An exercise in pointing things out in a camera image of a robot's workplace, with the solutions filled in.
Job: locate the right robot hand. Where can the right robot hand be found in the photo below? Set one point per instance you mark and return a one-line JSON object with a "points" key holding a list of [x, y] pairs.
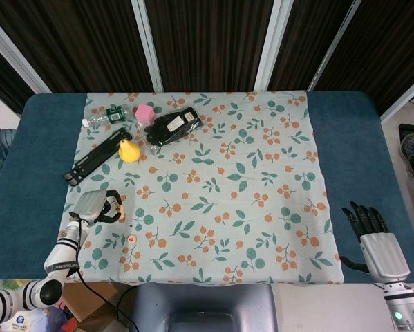
{"points": [[384, 256]]}

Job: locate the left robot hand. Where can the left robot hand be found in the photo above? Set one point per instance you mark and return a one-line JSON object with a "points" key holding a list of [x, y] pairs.
{"points": [[89, 205]]}

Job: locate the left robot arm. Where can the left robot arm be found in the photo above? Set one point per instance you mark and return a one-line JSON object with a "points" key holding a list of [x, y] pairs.
{"points": [[63, 252]]}

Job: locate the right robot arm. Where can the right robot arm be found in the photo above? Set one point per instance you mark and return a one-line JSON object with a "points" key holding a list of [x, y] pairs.
{"points": [[400, 307]]}

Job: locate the black folding stand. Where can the black folding stand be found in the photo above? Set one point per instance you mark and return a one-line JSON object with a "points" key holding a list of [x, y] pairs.
{"points": [[96, 159]]}

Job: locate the yellow toy pear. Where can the yellow toy pear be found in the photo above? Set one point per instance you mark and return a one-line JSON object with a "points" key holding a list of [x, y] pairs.
{"points": [[129, 152]]}

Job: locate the blue table cover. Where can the blue table cover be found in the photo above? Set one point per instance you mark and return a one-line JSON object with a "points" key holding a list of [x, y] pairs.
{"points": [[37, 155]]}

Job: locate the brown cardboard box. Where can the brown cardboard box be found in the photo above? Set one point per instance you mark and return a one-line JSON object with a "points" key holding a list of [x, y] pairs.
{"points": [[96, 297]]}

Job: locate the clear bottle green label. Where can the clear bottle green label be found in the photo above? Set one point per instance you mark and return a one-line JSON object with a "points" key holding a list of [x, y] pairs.
{"points": [[115, 115]]}

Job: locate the grey knit sneaker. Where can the grey knit sneaker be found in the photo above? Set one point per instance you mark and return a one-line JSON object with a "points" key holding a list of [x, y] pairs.
{"points": [[411, 154]]}

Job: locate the pink cube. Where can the pink cube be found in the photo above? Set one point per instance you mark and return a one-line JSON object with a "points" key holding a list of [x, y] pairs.
{"points": [[143, 112]]}

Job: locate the black gloves in bag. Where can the black gloves in bag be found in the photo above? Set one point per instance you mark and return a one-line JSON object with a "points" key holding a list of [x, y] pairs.
{"points": [[172, 126]]}

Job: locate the black flat tray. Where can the black flat tray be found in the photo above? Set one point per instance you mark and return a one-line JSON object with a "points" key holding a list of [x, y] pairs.
{"points": [[408, 128]]}

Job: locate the white bag blue logo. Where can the white bag blue logo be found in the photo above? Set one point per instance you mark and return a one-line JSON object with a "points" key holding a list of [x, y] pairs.
{"points": [[20, 320]]}

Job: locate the floral tablecloth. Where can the floral tablecloth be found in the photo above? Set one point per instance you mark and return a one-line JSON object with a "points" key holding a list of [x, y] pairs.
{"points": [[227, 207]]}

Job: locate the grey-blue robot chest cover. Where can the grey-blue robot chest cover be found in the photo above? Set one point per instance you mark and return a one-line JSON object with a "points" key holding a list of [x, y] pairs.
{"points": [[193, 301]]}

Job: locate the dark ribbed partition panel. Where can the dark ribbed partition panel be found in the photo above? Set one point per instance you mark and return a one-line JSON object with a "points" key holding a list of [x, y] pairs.
{"points": [[305, 45], [2, 79], [82, 45], [383, 52], [210, 45]]}

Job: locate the light grey base plate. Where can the light grey base plate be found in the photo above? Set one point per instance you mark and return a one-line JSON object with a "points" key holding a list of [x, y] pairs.
{"points": [[331, 307]]}

